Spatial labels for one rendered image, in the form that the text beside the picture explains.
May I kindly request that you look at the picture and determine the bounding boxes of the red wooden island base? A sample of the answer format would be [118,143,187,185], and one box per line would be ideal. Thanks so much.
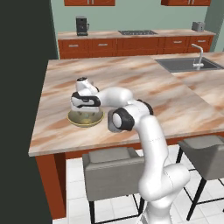
[35,130,224,221]

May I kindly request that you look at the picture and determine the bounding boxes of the black hob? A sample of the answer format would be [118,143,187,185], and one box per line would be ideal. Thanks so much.
[117,29,158,37]

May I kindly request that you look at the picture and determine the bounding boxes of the grey sink basin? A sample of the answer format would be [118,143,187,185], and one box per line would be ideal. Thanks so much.
[155,57,224,74]

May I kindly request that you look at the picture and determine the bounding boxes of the red wooden wall cupboard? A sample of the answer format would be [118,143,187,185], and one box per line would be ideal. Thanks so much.
[160,0,212,7]
[63,0,116,7]

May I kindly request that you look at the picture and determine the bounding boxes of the grey toaster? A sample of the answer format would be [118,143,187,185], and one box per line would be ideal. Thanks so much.
[191,21,206,32]

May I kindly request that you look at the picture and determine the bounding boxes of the golden ice bowl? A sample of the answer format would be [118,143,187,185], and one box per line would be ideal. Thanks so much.
[66,108,105,129]

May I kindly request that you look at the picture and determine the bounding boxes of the silver sink tap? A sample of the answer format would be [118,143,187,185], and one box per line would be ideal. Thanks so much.
[191,43,205,71]

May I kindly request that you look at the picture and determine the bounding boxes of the black coffee machine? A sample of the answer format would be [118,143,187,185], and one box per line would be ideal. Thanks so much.
[75,15,90,38]

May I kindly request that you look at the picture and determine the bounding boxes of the grey bar stool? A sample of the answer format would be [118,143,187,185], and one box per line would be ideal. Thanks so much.
[176,135,224,222]
[81,146,147,224]

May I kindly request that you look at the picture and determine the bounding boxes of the red wooden base cupboards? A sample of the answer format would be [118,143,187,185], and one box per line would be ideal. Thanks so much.
[57,34,215,60]

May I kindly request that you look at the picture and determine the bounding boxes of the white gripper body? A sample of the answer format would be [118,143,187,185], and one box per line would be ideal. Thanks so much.
[70,100,104,115]

